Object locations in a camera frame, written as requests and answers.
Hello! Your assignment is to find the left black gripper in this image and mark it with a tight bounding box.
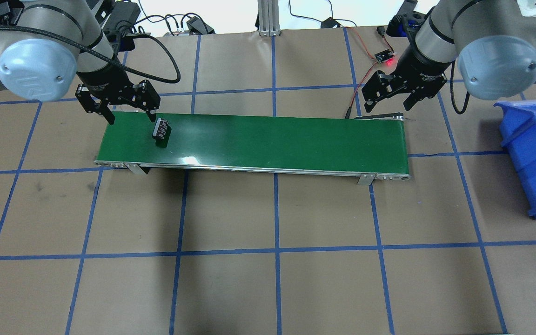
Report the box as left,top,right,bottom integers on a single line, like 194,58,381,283
76,70,161,125

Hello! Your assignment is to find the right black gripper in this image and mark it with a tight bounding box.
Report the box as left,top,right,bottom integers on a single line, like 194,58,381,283
362,59,448,113

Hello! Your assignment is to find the dark brown capacitor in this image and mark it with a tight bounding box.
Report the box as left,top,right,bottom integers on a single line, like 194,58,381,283
152,117,172,141

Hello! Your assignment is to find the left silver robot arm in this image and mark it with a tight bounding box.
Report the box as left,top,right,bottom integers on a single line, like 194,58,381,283
0,0,160,124

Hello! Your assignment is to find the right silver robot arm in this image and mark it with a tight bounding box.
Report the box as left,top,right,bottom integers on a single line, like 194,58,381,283
362,0,536,113

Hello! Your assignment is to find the small sensor board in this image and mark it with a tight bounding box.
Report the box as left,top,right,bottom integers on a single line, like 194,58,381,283
374,49,395,64

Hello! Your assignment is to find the green conveyor belt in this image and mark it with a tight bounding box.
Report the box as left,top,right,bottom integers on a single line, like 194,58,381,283
95,112,410,184

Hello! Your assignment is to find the black power adapter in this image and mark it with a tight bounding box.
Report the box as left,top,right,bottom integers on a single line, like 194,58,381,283
186,16,215,35

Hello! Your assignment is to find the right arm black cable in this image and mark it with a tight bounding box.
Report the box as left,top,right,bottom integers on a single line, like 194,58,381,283
449,60,470,115

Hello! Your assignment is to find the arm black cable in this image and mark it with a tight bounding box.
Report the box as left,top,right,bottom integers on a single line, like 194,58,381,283
0,24,181,84
449,60,470,115

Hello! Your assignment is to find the red black sensor wire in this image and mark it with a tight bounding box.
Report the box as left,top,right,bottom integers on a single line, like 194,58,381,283
342,27,395,120

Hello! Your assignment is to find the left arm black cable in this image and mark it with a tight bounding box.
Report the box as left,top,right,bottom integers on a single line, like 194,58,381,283
0,24,181,84

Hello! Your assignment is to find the aluminium profile post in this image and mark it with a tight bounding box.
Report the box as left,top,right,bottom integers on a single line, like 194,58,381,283
257,0,281,37

